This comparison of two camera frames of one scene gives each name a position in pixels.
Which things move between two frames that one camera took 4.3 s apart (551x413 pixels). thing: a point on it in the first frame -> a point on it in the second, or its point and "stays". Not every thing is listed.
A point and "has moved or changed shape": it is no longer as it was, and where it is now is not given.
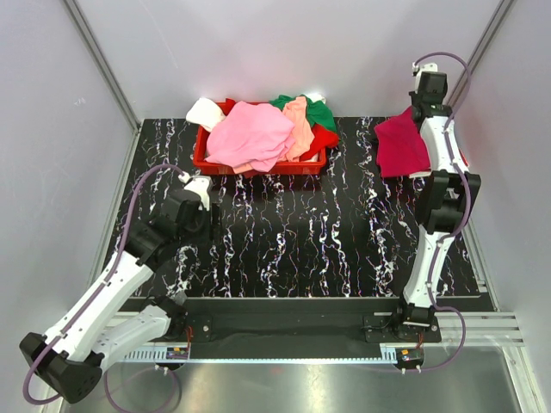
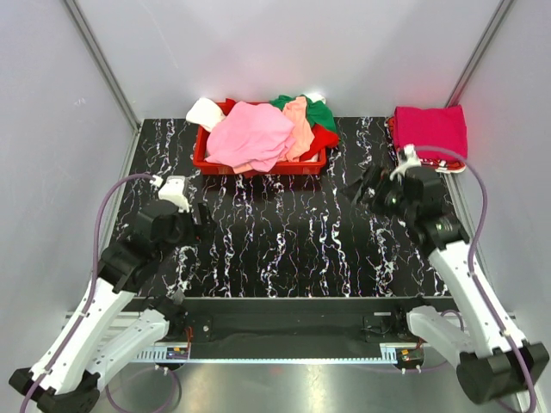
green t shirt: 318,113 stays
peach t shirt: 296,112 stays
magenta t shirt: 400,147 has moved or changed shape
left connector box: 176,353 stays
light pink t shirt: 255,134 stays
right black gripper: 414,97 -> 380,182
